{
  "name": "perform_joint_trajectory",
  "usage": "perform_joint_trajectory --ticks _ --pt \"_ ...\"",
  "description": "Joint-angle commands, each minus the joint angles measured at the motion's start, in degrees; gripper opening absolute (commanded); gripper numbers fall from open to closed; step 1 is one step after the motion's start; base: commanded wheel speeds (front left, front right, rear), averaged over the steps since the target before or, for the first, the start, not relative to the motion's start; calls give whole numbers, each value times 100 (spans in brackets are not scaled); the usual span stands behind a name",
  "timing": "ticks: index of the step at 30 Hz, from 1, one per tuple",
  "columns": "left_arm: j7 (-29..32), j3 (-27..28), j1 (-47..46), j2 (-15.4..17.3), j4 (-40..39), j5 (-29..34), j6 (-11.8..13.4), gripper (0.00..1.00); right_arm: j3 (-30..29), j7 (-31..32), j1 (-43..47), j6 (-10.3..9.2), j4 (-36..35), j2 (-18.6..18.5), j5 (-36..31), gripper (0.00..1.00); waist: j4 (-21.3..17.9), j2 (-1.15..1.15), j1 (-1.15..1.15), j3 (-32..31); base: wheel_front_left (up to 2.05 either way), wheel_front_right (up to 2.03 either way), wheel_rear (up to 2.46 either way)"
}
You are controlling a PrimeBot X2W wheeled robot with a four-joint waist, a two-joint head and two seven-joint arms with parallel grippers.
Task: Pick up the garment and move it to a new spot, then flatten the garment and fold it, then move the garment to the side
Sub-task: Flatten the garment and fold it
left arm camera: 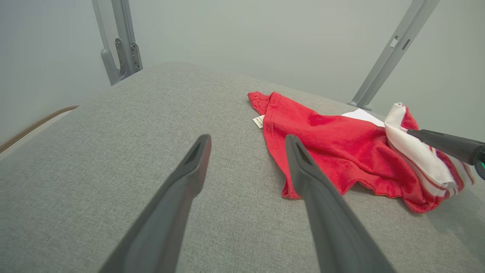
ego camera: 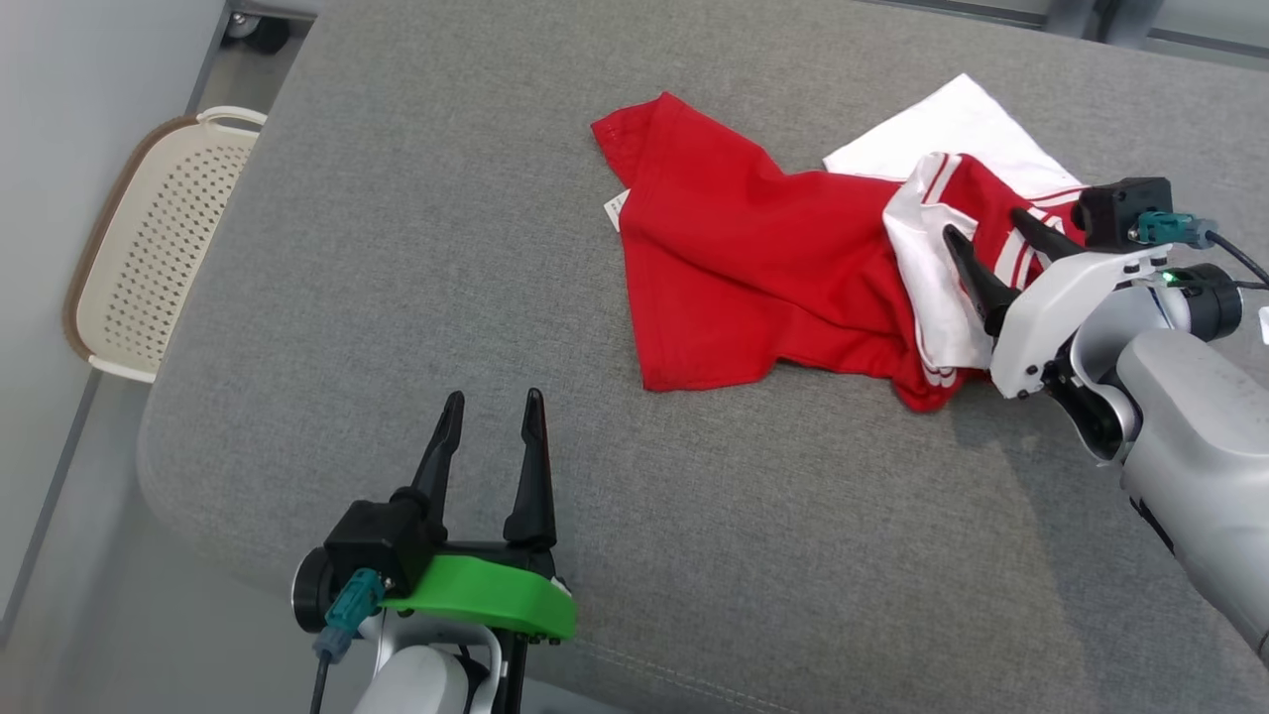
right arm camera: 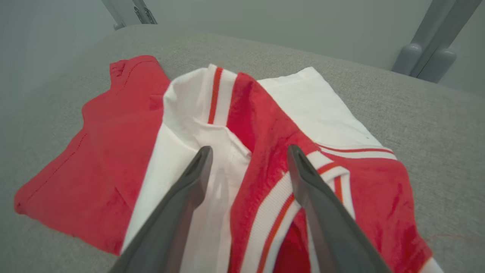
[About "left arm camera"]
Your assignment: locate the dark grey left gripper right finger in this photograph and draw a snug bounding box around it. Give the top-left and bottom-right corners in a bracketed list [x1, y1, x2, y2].
[284, 134, 397, 273]

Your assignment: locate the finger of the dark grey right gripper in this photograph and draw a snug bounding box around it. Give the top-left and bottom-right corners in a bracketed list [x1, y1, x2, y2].
[407, 129, 485, 166]

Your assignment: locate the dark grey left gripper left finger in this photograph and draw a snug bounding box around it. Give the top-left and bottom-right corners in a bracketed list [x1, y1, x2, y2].
[98, 134, 213, 273]

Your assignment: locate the red and white basketball jersey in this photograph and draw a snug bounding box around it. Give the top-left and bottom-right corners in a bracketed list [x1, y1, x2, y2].
[247, 91, 475, 214]

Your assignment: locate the grey double partition post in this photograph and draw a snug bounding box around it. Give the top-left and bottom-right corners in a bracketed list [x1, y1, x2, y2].
[348, 0, 441, 111]

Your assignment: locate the grey metal frame with brackets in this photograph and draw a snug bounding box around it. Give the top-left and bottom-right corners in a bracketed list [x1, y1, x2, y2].
[92, 0, 143, 86]

